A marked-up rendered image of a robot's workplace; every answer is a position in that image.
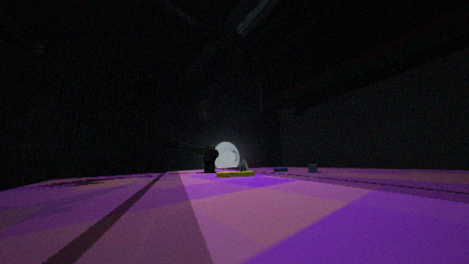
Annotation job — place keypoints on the blue rectangular bar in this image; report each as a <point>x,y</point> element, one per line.
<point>312,168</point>

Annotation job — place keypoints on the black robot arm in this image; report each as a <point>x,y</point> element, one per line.
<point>142,102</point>

